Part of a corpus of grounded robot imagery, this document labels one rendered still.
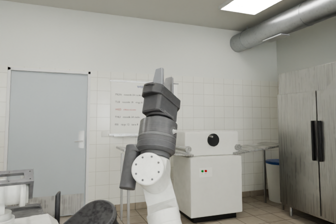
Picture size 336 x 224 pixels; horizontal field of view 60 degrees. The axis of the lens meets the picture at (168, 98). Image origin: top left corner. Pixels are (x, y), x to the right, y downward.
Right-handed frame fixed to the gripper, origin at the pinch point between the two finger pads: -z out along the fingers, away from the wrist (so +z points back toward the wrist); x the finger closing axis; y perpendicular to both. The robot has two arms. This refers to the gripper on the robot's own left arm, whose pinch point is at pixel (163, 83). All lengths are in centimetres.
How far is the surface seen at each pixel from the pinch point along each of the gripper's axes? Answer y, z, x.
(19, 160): 346, -50, -174
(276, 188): 73, -68, -461
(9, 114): 347, -105, -140
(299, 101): 7, -156, -330
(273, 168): 73, -99, -447
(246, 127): 112, -171, -435
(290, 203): 41, -35, -394
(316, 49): -21, -276, -392
